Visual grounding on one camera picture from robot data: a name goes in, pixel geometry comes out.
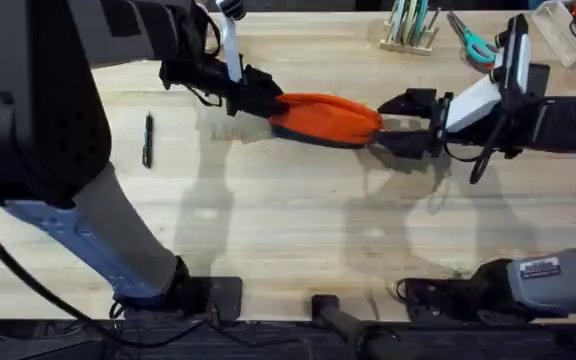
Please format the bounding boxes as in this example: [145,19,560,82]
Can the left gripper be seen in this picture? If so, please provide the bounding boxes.
[159,3,290,120]

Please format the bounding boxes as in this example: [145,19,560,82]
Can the orange soft zip bag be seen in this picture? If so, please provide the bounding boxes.
[267,92,385,150]

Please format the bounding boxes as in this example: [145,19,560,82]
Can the left wrist upright plate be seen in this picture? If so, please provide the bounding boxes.
[219,15,245,84]

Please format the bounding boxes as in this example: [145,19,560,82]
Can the wrist upright plate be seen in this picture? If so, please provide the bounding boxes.
[219,15,245,84]
[527,63,552,101]

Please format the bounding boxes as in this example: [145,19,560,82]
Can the wooden rack with tools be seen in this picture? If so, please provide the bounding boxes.
[378,0,442,57]

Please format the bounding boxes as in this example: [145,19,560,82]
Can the black pen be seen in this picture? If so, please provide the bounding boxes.
[141,111,156,170]

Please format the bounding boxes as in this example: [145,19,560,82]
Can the right wrist upright plate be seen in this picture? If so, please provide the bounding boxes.
[527,63,552,101]

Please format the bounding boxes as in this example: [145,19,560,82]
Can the clear plastic box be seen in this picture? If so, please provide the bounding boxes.
[531,0,576,69]

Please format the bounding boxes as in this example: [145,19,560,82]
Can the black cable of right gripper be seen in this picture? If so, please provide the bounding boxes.
[442,113,510,186]

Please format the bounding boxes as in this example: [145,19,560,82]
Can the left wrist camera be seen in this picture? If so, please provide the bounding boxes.
[215,0,247,21]

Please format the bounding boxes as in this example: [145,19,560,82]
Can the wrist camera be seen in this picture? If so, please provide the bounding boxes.
[490,13,533,99]
[215,0,247,21]

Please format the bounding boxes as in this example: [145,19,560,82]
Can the teal handled scissors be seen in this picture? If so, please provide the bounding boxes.
[445,10,500,66]

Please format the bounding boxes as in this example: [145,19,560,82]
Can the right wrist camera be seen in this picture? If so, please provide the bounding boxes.
[490,13,533,99]

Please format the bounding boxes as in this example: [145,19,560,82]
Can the black bar handle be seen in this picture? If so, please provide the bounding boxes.
[310,294,404,360]

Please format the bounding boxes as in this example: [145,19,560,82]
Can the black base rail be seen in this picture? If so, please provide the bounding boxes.
[0,317,576,360]

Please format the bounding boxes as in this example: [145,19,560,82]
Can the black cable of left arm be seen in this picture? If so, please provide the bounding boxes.
[0,199,314,357]

